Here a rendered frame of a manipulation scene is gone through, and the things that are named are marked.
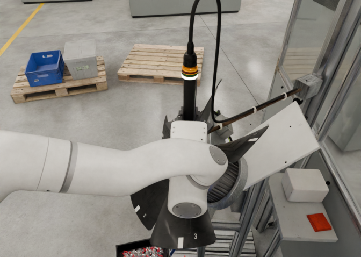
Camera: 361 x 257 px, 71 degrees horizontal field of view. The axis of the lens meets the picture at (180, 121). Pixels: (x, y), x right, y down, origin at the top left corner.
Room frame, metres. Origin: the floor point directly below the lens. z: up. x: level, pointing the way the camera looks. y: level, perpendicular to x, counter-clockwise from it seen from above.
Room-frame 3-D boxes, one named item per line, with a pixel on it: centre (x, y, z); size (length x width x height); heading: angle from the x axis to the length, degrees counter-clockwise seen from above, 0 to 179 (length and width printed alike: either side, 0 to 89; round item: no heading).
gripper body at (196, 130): (0.48, -0.02, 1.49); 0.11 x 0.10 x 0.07; 178
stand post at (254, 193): (0.71, -0.37, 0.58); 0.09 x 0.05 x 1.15; 177
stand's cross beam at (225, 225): (0.72, -0.25, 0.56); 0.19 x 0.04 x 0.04; 87
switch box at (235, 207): (0.80, -0.37, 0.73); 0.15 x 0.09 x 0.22; 87
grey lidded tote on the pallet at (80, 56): (3.28, 1.39, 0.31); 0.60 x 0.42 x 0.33; 16
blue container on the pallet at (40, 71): (3.14, 1.87, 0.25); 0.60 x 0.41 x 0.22; 16
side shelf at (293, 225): (0.68, -0.58, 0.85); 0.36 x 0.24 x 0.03; 177
